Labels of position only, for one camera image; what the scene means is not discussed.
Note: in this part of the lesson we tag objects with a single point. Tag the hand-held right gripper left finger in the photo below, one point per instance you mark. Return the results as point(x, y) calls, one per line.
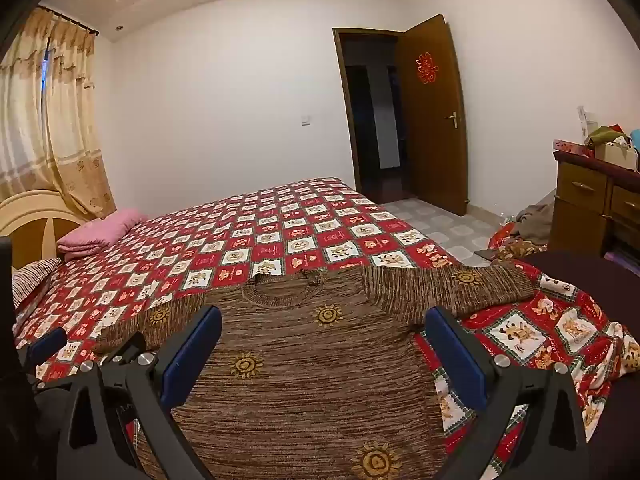
point(192, 355)

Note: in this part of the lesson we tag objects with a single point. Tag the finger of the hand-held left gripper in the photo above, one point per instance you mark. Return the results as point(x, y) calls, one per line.
point(47, 347)
point(127, 347)

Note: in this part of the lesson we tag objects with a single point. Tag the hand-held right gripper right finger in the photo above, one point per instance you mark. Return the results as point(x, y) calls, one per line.
point(455, 360)

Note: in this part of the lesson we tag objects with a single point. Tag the brown knitted sun-pattern sweater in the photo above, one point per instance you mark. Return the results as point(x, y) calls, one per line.
point(310, 360)

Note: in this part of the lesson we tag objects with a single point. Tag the striped pillow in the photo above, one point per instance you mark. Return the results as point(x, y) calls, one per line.
point(32, 280)

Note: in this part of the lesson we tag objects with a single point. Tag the beige wooden headboard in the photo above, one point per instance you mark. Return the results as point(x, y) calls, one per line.
point(30, 225)

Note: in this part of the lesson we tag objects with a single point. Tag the red bear-print bed sheet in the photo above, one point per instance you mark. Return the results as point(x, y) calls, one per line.
point(210, 240)

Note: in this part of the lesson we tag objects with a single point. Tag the pink folded blanket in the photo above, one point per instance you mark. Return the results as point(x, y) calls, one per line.
point(100, 232)

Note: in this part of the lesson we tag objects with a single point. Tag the dark maroon cloth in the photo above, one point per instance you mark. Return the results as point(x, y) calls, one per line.
point(590, 280)

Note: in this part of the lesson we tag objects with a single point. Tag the grey cloth pile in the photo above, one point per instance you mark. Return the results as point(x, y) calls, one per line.
point(535, 220)

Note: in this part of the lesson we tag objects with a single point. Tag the yellow patterned curtain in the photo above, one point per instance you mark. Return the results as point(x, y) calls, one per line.
point(65, 125)

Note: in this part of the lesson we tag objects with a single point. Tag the brown wooden door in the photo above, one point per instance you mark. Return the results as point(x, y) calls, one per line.
point(435, 160)

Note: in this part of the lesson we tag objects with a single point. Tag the wooden dresser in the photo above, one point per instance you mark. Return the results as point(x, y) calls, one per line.
point(580, 200)

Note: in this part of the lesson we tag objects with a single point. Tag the white box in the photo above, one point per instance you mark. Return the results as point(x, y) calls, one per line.
point(615, 156)

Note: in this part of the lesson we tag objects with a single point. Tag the green cloth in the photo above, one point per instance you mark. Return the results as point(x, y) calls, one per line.
point(605, 135)

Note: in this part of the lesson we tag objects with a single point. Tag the dark curtain rod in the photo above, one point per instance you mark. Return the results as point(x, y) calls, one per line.
point(70, 20)

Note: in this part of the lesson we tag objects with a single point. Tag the red paper door decoration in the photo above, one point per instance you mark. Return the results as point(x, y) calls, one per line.
point(426, 68)

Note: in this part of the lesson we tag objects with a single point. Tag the dark wooden door frame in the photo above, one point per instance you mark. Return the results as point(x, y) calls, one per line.
point(345, 110)

